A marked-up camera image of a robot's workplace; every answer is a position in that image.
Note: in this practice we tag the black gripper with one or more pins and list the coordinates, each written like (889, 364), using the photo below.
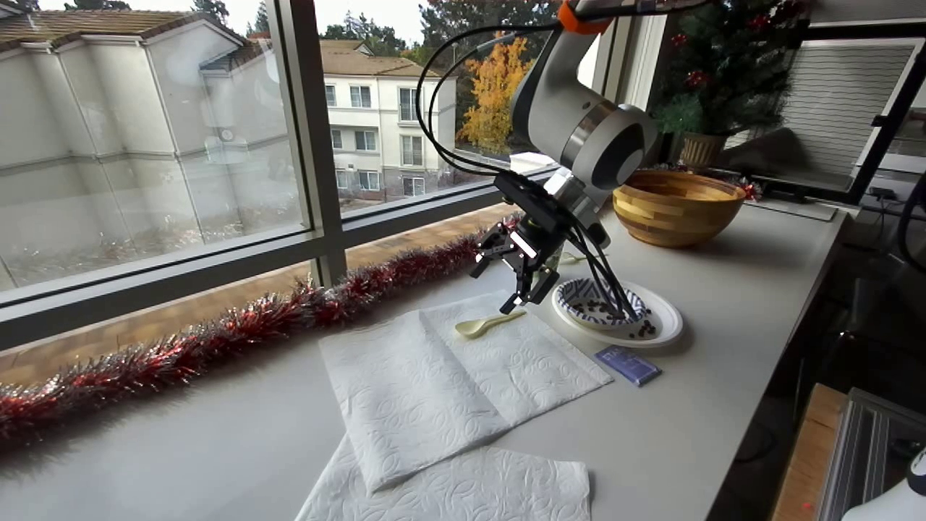
(539, 250)

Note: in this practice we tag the cream plastic spoon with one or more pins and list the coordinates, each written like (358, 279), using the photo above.
(473, 328)

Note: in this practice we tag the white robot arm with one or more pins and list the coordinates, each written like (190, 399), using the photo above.
(580, 104)

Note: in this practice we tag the plain white paper plate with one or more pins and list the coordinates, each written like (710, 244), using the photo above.
(666, 328)

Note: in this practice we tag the brown coffee beans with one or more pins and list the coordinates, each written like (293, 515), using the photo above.
(596, 309)

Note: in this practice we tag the white embossed paper towel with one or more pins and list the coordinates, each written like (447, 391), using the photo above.
(539, 372)
(406, 405)
(503, 492)

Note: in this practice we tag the blue tea bag packet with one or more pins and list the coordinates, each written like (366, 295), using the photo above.
(629, 364)

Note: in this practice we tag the large wooden bowl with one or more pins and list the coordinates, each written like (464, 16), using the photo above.
(677, 217)

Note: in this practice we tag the yellow autumn tree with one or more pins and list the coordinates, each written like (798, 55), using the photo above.
(496, 95)

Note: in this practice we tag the white apartment building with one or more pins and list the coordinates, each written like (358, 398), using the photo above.
(387, 126)

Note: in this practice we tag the christmas tree pot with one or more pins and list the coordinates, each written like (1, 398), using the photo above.
(703, 150)

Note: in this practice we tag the small decorated christmas tree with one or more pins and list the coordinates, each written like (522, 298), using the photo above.
(724, 66)

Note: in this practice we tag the light wooden board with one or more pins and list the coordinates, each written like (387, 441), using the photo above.
(805, 464)

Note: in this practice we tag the red silver tinsel garland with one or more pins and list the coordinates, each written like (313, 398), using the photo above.
(192, 351)

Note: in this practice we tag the grey metal finned rack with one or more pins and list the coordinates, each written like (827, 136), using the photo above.
(869, 443)

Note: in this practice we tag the black framed grey screen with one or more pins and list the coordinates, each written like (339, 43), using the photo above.
(849, 95)

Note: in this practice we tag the grey roofed beige building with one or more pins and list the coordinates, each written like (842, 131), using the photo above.
(127, 126)

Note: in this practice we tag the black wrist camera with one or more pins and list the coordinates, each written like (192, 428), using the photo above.
(496, 252)

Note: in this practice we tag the grey window frame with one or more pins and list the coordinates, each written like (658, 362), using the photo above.
(308, 146)

